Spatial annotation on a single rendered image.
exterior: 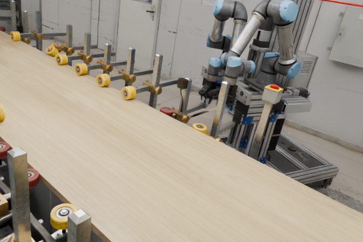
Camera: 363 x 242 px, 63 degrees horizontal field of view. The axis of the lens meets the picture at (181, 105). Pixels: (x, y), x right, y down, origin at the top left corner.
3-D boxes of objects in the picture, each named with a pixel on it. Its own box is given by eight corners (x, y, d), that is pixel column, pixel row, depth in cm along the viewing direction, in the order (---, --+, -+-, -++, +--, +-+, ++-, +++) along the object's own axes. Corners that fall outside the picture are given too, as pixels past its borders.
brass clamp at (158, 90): (147, 87, 203) (148, 80, 201) (162, 94, 196) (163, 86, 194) (141, 88, 198) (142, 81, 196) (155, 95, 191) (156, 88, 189)
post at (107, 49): (105, 102, 235) (108, 42, 217) (107, 104, 234) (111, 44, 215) (101, 103, 233) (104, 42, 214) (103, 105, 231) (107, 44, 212)
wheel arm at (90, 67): (132, 62, 248) (132, 58, 247) (134, 64, 246) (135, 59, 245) (79, 69, 211) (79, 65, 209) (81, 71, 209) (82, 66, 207)
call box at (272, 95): (266, 98, 151) (270, 83, 148) (279, 103, 147) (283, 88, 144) (260, 101, 146) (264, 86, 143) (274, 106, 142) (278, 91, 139)
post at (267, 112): (246, 172, 166) (268, 98, 149) (254, 176, 164) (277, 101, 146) (242, 175, 163) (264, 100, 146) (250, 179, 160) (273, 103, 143)
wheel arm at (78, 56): (112, 54, 262) (113, 51, 260) (115, 55, 260) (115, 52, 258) (59, 60, 224) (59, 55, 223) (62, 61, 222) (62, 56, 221)
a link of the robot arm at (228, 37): (236, 54, 245) (240, 38, 240) (221, 51, 245) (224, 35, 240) (235, 51, 256) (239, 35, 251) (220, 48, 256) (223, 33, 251)
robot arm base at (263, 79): (266, 79, 225) (269, 67, 221) (280, 87, 212) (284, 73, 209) (250, 79, 217) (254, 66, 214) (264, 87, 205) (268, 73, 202)
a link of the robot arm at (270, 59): (268, 67, 219) (273, 49, 214) (282, 73, 209) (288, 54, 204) (257, 67, 212) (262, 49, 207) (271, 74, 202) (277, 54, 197)
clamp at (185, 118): (172, 114, 193) (173, 107, 191) (188, 122, 186) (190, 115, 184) (167, 116, 189) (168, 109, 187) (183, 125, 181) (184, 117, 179)
